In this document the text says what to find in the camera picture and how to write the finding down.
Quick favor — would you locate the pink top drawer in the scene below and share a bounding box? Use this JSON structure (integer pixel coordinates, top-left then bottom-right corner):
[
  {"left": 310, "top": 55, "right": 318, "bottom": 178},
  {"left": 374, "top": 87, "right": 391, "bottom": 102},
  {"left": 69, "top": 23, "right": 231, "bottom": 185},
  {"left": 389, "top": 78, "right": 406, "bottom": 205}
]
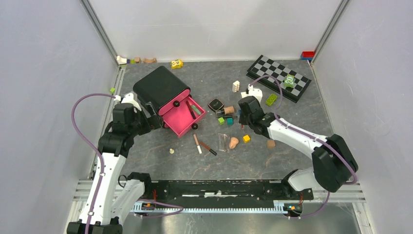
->
[{"left": 158, "top": 89, "right": 190, "bottom": 116}]

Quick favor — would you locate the pink drawer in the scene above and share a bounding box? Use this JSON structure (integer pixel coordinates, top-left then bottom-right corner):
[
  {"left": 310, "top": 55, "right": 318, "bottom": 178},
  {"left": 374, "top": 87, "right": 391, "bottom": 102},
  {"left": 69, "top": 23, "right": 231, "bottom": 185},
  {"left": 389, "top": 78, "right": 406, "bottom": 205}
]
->
[
  {"left": 158, "top": 89, "right": 190, "bottom": 116},
  {"left": 161, "top": 96, "right": 206, "bottom": 138}
]

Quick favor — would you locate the foundation bottle beige cap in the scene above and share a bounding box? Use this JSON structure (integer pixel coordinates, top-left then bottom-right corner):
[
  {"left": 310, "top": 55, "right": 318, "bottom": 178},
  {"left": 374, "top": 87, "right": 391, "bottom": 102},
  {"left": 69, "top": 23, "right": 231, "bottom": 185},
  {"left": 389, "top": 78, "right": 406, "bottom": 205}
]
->
[{"left": 216, "top": 106, "right": 235, "bottom": 116}]

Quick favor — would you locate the black makeup organizer box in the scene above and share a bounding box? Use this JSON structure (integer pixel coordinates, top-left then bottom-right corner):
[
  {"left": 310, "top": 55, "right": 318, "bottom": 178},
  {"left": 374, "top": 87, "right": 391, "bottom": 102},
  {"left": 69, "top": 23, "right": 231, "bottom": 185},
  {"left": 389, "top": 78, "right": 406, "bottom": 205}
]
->
[{"left": 133, "top": 66, "right": 190, "bottom": 113}]

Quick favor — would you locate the clear plastic bag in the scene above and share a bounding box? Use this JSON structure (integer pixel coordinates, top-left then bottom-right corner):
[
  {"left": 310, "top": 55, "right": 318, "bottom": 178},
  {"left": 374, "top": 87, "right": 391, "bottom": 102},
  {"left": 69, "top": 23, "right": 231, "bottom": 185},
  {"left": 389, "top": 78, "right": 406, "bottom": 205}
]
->
[{"left": 218, "top": 133, "right": 230, "bottom": 152}]

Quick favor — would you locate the dark brown lipstick pen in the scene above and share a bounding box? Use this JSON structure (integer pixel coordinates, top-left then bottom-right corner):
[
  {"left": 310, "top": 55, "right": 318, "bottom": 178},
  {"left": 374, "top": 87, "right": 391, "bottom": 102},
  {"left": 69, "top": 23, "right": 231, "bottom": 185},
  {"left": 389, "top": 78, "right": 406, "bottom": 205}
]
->
[{"left": 186, "top": 101, "right": 196, "bottom": 119}]

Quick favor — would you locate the green tube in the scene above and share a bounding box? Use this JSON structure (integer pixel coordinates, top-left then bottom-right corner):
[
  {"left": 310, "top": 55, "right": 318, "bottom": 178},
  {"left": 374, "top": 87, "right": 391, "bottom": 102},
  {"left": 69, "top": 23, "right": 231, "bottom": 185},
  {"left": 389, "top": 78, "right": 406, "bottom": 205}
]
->
[{"left": 191, "top": 105, "right": 202, "bottom": 115}]

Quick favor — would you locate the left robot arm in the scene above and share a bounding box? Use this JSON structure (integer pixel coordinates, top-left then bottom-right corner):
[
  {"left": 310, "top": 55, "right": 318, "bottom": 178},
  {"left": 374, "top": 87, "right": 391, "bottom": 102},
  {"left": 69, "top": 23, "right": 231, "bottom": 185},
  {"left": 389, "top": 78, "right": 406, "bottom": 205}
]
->
[{"left": 66, "top": 103, "right": 161, "bottom": 234}]

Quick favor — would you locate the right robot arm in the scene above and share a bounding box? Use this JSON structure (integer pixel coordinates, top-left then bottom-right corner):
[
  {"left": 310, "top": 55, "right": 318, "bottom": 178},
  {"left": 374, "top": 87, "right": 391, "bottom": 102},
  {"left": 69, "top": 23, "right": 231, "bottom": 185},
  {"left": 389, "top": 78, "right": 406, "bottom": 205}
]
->
[{"left": 238, "top": 96, "right": 358, "bottom": 199}]

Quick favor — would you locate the beige makeup sponge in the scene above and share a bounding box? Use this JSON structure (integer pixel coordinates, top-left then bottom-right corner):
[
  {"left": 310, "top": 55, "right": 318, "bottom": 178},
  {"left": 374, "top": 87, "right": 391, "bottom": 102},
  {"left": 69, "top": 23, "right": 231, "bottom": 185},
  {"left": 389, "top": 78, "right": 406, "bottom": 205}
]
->
[{"left": 229, "top": 137, "right": 239, "bottom": 149}]

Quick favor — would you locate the small teal cube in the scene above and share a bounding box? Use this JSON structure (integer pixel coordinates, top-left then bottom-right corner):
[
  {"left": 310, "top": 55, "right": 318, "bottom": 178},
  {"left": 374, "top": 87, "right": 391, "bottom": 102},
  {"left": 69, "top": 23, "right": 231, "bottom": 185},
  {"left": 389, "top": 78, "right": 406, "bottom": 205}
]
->
[{"left": 226, "top": 118, "right": 233, "bottom": 126}]

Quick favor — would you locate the yellow cube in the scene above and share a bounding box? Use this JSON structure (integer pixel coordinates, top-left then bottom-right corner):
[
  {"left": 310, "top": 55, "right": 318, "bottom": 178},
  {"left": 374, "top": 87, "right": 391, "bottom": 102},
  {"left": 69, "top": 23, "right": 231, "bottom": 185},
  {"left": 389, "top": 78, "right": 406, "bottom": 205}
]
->
[{"left": 243, "top": 135, "right": 251, "bottom": 143}]

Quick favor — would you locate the green lego brick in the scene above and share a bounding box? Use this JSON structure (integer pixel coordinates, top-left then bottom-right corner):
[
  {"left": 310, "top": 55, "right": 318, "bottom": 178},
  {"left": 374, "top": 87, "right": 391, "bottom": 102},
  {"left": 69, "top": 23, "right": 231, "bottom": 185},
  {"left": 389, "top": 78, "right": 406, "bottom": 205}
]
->
[{"left": 265, "top": 94, "right": 278, "bottom": 106}]

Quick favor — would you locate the small green cube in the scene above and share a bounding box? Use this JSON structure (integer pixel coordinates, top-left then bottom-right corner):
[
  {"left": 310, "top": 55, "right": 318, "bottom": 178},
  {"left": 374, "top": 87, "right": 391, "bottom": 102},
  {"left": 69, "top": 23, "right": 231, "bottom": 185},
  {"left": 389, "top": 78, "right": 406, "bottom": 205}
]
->
[{"left": 218, "top": 117, "right": 225, "bottom": 125}]

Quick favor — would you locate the white stacked block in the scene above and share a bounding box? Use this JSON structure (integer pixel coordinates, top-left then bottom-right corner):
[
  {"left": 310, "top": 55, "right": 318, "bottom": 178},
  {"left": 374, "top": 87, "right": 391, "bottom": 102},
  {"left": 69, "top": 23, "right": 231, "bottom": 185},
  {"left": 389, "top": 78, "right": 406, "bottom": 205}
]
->
[{"left": 232, "top": 80, "right": 240, "bottom": 93}]

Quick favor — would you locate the black compact case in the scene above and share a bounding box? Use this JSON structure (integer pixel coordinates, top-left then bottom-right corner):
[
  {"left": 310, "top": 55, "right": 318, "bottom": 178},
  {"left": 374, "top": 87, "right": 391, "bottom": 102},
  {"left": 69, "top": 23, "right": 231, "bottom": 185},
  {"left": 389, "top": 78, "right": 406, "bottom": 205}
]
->
[{"left": 208, "top": 98, "right": 224, "bottom": 112}]

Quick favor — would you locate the brown wooden cube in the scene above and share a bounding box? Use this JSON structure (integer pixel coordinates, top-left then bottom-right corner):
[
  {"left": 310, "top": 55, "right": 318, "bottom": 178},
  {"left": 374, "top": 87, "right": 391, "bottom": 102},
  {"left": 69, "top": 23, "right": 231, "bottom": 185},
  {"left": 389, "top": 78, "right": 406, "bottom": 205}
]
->
[{"left": 266, "top": 140, "right": 276, "bottom": 149}]

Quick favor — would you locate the chessboard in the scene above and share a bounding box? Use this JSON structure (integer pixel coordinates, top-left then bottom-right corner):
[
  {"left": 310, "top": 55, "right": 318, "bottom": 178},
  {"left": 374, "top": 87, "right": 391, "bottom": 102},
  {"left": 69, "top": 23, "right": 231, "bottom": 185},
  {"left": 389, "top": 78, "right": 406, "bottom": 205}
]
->
[{"left": 246, "top": 55, "right": 312, "bottom": 103}]

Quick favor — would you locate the green toy monster block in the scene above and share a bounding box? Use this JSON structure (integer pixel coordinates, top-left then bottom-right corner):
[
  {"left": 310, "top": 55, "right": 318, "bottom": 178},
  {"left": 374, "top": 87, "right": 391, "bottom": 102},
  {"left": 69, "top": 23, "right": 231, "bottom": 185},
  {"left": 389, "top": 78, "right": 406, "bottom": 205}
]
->
[{"left": 283, "top": 74, "right": 295, "bottom": 88}]

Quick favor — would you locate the white concealer pen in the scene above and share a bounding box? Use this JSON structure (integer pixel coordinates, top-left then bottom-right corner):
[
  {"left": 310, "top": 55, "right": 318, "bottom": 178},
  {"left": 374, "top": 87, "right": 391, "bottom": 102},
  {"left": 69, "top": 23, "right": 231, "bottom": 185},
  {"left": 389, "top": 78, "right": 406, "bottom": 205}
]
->
[{"left": 193, "top": 134, "right": 202, "bottom": 154}]

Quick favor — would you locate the wooden arch block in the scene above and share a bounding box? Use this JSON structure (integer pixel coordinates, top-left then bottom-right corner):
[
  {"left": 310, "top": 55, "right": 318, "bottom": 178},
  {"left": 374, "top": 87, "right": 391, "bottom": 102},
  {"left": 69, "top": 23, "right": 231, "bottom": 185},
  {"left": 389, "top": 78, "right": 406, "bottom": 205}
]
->
[{"left": 142, "top": 58, "right": 157, "bottom": 63}]

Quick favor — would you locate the yellow toy block face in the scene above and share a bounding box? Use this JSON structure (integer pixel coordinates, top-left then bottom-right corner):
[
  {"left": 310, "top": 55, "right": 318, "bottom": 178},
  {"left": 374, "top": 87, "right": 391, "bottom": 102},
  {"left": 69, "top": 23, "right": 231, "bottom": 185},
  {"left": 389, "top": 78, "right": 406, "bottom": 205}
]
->
[{"left": 170, "top": 59, "right": 184, "bottom": 69}]

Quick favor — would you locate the white corner block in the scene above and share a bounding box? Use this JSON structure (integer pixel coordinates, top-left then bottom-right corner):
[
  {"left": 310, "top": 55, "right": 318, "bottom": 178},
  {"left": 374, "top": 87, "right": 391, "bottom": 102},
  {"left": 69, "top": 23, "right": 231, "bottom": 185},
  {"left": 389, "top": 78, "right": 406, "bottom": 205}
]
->
[{"left": 116, "top": 56, "right": 128, "bottom": 65}]

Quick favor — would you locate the red blue bricks stack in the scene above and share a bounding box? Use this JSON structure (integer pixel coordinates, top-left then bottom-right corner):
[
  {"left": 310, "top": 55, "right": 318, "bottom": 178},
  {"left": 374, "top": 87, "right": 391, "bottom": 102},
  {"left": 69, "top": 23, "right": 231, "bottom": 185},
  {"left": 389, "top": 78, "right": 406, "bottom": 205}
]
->
[{"left": 300, "top": 51, "right": 315, "bottom": 60}]

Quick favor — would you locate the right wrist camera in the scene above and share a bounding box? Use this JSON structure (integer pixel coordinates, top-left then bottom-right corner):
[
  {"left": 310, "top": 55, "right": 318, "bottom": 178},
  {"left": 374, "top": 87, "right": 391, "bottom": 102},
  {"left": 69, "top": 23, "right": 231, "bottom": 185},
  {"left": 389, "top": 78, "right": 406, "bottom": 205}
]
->
[{"left": 245, "top": 84, "right": 263, "bottom": 103}]

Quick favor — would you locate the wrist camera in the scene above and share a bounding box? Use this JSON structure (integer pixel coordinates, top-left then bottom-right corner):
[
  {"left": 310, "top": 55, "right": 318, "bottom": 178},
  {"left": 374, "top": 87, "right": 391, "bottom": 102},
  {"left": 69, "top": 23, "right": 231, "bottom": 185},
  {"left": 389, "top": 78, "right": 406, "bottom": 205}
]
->
[
  {"left": 114, "top": 92, "right": 142, "bottom": 111},
  {"left": 245, "top": 84, "right": 263, "bottom": 103}
]

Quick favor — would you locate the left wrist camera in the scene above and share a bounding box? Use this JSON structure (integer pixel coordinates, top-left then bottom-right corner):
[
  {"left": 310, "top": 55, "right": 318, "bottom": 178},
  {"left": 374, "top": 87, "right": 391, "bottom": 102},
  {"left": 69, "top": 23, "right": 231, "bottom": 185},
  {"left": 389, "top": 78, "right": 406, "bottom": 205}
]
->
[{"left": 114, "top": 92, "right": 142, "bottom": 111}]

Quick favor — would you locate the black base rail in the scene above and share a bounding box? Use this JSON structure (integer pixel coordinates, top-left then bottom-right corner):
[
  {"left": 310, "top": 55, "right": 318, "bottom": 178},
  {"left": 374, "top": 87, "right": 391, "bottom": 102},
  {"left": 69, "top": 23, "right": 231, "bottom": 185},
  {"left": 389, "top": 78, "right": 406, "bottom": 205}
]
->
[{"left": 142, "top": 179, "right": 314, "bottom": 209}]

